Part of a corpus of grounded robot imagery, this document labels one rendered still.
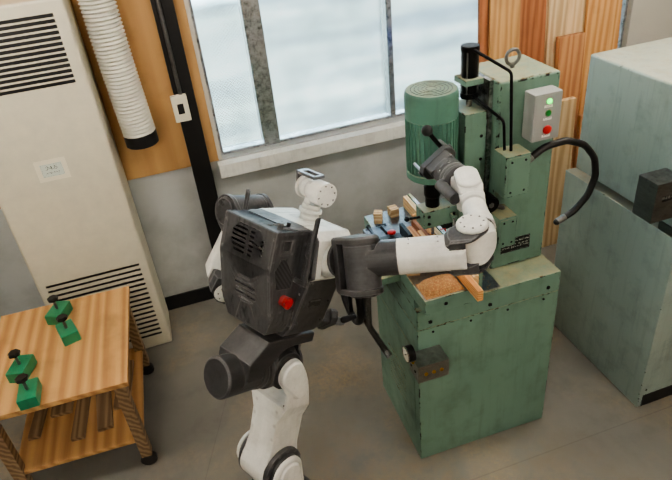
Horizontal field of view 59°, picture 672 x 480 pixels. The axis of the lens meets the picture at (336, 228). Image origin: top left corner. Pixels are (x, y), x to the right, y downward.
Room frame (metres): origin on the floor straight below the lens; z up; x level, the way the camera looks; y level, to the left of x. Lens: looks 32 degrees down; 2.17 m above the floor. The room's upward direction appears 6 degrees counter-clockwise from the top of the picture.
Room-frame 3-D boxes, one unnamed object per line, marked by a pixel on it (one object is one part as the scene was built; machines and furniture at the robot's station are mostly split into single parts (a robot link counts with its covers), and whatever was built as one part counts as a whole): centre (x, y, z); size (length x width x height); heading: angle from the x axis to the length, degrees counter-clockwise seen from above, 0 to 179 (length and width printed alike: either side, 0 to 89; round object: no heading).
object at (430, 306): (1.82, -0.25, 0.87); 0.61 x 0.30 x 0.06; 14
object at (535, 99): (1.78, -0.70, 1.40); 0.10 x 0.06 x 0.16; 104
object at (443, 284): (1.59, -0.33, 0.92); 0.14 x 0.09 x 0.04; 104
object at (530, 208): (1.91, -0.63, 1.16); 0.22 x 0.22 x 0.72; 14
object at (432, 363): (1.55, -0.28, 0.58); 0.12 x 0.08 x 0.08; 104
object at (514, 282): (1.87, -0.47, 0.76); 0.57 x 0.45 x 0.09; 104
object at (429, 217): (1.84, -0.37, 1.03); 0.14 x 0.07 x 0.09; 104
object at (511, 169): (1.74, -0.60, 1.22); 0.09 x 0.08 x 0.15; 104
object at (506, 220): (1.73, -0.57, 1.02); 0.09 x 0.07 x 0.12; 14
